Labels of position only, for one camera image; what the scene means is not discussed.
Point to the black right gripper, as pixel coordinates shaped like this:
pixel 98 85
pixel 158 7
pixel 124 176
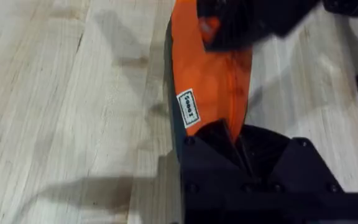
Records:
pixel 278 14

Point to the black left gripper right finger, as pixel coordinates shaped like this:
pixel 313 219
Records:
pixel 284 168

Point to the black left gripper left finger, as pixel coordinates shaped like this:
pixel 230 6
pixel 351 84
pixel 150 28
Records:
pixel 210 165

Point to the orange soft zip bag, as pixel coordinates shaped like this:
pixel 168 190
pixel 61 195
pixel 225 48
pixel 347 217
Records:
pixel 216 84

